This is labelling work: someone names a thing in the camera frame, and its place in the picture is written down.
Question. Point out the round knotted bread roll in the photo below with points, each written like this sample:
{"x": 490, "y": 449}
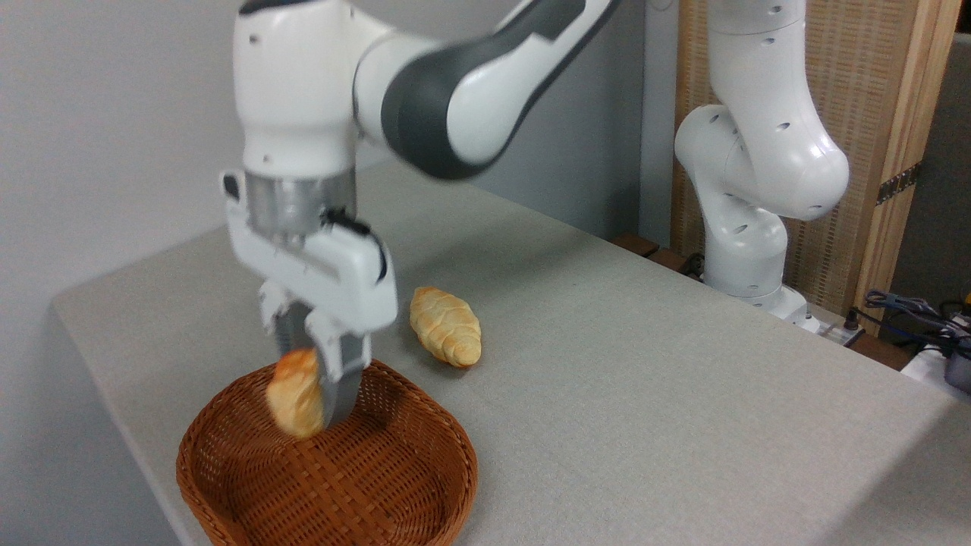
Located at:
{"x": 296, "y": 394}

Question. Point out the metal screen hinge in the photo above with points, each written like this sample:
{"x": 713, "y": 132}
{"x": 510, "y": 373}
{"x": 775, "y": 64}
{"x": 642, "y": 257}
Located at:
{"x": 899, "y": 183}

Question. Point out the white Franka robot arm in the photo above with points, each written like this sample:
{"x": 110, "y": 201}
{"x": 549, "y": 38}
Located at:
{"x": 758, "y": 152}

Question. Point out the brown wooden blocks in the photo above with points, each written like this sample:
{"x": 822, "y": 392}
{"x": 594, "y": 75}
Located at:
{"x": 645, "y": 249}

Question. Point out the brown wicker basket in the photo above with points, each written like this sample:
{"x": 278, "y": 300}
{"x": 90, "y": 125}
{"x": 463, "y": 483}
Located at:
{"x": 379, "y": 470}

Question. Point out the woven wooden-framed screen panel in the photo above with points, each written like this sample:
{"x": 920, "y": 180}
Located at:
{"x": 865, "y": 76}

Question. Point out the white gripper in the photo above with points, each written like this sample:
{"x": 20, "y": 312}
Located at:
{"x": 334, "y": 277}

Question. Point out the long braided bread loaf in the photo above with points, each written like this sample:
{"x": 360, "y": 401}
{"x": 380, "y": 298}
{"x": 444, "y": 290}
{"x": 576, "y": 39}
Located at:
{"x": 446, "y": 326}

